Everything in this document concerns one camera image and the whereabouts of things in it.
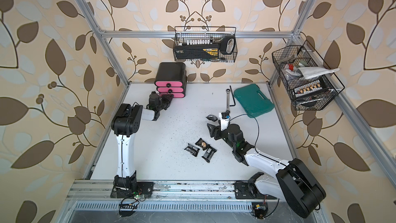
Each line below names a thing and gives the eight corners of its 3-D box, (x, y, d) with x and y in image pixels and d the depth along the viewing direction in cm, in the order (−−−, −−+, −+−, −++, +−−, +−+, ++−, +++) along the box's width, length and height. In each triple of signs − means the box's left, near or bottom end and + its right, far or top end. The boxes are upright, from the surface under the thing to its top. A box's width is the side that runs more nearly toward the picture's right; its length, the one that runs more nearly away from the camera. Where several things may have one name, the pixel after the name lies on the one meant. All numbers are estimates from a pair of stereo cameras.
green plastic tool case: (249, 119, 102) (250, 115, 99) (232, 93, 117) (232, 89, 114) (274, 110, 107) (276, 106, 103) (254, 86, 121) (256, 82, 118)
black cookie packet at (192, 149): (184, 151, 89) (184, 149, 87) (188, 144, 92) (188, 143, 89) (196, 156, 87) (195, 155, 85) (199, 150, 89) (199, 148, 87)
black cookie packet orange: (196, 144, 91) (195, 142, 89) (200, 139, 93) (200, 137, 91) (204, 151, 88) (204, 149, 86) (208, 146, 90) (209, 144, 88)
